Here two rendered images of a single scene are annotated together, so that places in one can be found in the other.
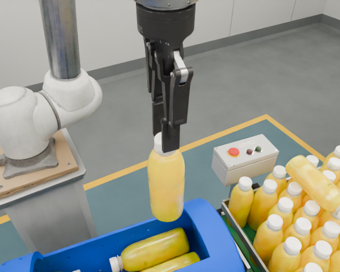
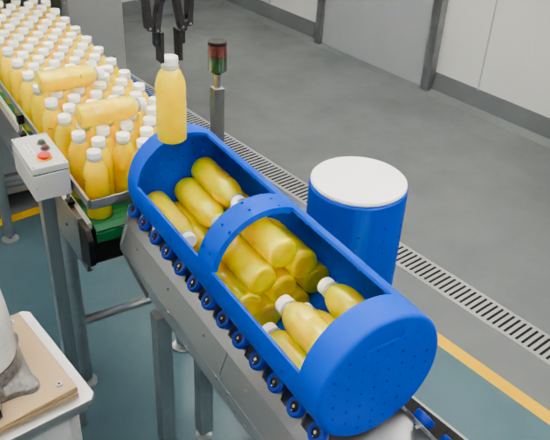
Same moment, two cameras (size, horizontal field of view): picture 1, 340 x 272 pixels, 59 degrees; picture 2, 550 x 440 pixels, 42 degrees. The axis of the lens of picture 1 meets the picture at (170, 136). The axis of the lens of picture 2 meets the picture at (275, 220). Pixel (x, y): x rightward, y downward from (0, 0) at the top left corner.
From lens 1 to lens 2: 1.67 m
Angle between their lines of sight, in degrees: 77
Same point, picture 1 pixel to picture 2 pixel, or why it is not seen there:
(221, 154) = (45, 165)
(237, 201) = (106, 174)
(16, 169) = (24, 370)
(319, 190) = (121, 104)
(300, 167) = (93, 107)
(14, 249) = not seen: outside the picture
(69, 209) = not seen: hidden behind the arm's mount
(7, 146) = (9, 333)
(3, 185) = (56, 383)
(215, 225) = not seen: hidden behind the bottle
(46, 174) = (32, 341)
